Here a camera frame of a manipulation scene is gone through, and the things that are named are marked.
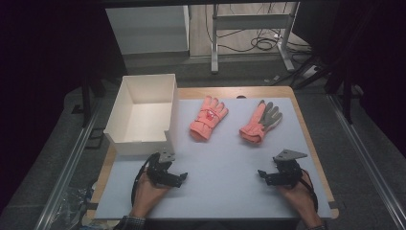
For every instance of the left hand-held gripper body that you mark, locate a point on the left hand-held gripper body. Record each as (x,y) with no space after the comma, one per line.
(161,174)

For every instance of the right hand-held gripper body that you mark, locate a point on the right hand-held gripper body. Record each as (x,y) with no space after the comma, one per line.
(287,174)

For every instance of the pink glove with grey palm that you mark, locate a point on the pink glove with grey palm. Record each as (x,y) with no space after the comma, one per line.
(257,124)

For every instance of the white box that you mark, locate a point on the white box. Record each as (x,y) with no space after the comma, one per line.
(140,118)

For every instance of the pink glove with red print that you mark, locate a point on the pink glove with red print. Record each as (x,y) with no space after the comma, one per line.
(207,119)

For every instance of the person's left hand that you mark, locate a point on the person's left hand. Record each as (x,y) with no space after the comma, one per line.
(145,195)

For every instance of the person's right hand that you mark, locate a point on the person's right hand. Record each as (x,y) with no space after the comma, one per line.
(301,199)

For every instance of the light blue table mat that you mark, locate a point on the light blue table mat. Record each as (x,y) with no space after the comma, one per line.
(223,179)

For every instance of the clear plastic bag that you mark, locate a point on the clear plastic bag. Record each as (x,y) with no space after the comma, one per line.
(75,204)

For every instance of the black metal stand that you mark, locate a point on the black metal stand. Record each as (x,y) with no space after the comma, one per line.
(86,102)
(347,96)

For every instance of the white power strip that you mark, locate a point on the white power strip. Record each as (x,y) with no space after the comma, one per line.
(309,72)

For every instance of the white cabinet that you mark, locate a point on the white cabinet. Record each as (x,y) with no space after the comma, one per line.
(146,28)

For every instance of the aluminium rail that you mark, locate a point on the aluminium rail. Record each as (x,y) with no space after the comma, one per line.
(367,159)
(68,166)

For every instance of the white metal desk frame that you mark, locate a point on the white metal desk frame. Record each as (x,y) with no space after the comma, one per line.
(252,21)

